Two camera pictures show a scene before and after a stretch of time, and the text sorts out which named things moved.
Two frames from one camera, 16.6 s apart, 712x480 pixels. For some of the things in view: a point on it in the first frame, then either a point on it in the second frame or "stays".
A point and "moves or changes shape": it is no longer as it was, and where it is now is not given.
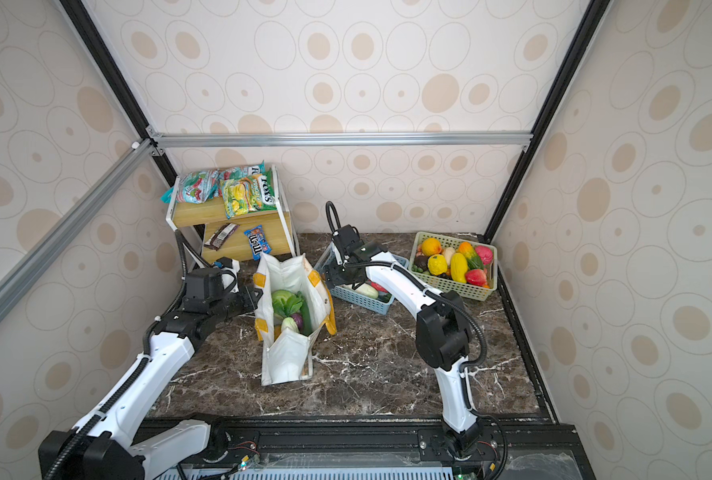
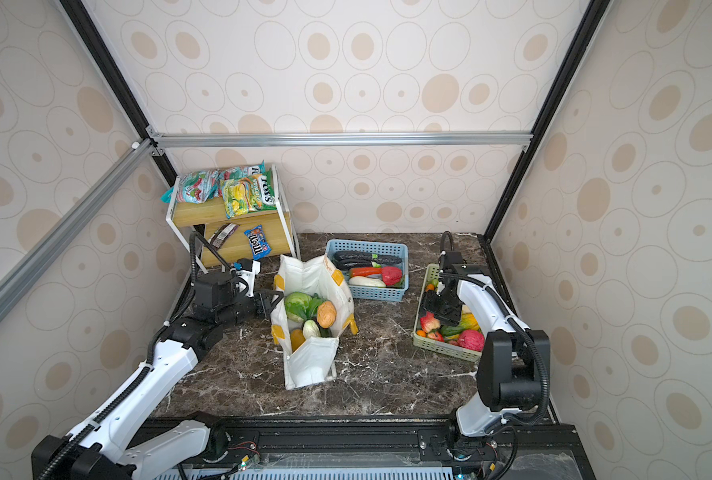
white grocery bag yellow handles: x=290 y=358 moves or changes shape
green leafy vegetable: x=292 y=304 to x=310 y=312
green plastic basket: x=455 y=264 moves or changes shape
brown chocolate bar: x=218 y=237 stays
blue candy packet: x=257 y=242 stays
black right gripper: x=334 y=277 to x=429 y=304
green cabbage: x=276 y=298 moves or changes shape
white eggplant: x=289 y=323 to x=310 y=329
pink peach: x=485 y=254 to x=471 y=340
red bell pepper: x=377 y=286 moves or changes shape
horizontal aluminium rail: x=341 y=137 stays
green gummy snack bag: x=197 y=186 stays
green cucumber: x=307 y=324 to x=325 y=332
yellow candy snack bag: x=236 y=197 stays
